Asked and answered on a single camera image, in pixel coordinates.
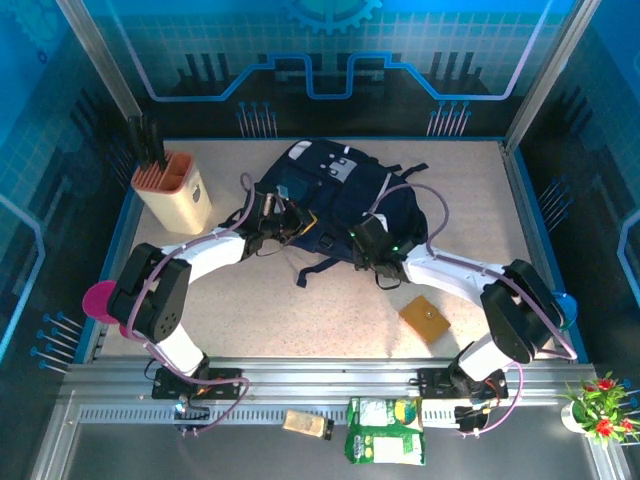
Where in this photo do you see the navy blue backpack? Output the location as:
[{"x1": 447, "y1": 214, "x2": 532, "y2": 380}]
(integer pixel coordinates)
[{"x1": 219, "y1": 138, "x2": 431, "y2": 289}]

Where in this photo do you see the green white snack bag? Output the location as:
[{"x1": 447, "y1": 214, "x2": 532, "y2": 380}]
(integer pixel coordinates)
[
  {"x1": 343, "y1": 426, "x2": 428, "y2": 467},
  {"x1": 345, "y1": 395, "x2": 425, "y2": 430}
]

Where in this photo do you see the brown leather wallet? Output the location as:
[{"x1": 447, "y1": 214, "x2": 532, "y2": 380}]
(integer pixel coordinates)
[{"x1": 397, "y1": 294, "x2": 453, "y2": 345}]

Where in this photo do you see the beige orange utensil holder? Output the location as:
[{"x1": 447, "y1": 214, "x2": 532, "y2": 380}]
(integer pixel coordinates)
[{"x1": 130, "y1": 151, "x2": 212, "y2": 234}]

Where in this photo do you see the blue plastic goblet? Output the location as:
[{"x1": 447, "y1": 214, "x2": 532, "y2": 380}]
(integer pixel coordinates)
[{"x1": 549, "y1": 291, "x2": 580, "y2": 332}]

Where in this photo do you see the beige food packet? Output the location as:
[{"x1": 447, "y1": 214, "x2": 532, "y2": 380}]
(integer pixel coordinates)
[{"x1": 282, "y1": 408, "x2": 335, "y2": 442}]

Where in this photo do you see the magenta plastic goblet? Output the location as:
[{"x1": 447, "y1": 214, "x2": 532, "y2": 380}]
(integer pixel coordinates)
[{"x1": 81, "y1": 279, "x2": 132, "y2": 337}]

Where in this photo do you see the potted red flower plant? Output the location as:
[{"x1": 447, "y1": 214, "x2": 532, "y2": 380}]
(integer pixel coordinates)
[{"x1": 556, "y1": 370, "x2": 640, "y2": 447}]

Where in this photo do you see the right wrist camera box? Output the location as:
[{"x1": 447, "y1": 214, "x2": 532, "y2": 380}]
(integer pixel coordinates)
[{"x1": 348, "y1": 212, "x2": 401, "y2": 261}]

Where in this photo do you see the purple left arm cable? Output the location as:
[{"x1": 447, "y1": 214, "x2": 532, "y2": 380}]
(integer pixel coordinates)
[{"x1": 124, "y1": 172, "x2": 281, "y2": 439}]

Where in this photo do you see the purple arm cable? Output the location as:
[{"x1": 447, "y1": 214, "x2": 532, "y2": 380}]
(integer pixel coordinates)
[
  {"x1": 124, "y1": 172, "x2": 281, "y2": 439},
  {"x1": 372, "y1": 182, "x2": 579, "y2": 439}
]

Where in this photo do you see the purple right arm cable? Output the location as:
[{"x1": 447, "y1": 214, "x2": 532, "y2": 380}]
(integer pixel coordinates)
[{"x1": 372, "y1": 182, "x2": 579, "y2": 439}]

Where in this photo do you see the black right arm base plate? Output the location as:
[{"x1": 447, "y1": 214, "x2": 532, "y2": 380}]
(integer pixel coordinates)
[{"x1": 416, "y1": 367, "x2": 510, "y2": 401}]

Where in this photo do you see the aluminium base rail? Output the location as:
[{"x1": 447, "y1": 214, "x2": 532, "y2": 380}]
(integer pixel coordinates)
[{"x1": 59, "y1": 356, "x2": 599, "y2": 406}]

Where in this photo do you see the black utensil handle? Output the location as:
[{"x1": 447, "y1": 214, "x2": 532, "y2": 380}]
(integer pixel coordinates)
[
  {"x1": 149, "y1": 122, "x2": 169, "y2": 171},
  {"x1": 141, "y1": 113, "x2": 155, "y2": 169}
]

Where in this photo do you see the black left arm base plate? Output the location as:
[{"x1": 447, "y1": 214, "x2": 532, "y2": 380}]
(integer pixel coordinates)
[{"x1": 151, "y1": 367, "x2": 244, "y2": 401}]

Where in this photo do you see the slotted grey cable tray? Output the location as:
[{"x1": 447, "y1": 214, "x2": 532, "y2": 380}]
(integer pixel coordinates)
[{"x1": 77, "y1": 403, "x2": 464, "y2": 425}]

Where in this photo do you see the aluminium frame post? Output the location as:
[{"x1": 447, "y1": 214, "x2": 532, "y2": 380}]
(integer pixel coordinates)
[
  {"x1": 53, "y1": 0, "x2": 145, "y2": 120},
  {"x1": 503, "y1": 0, "x2": 604, "y2": 146}
]

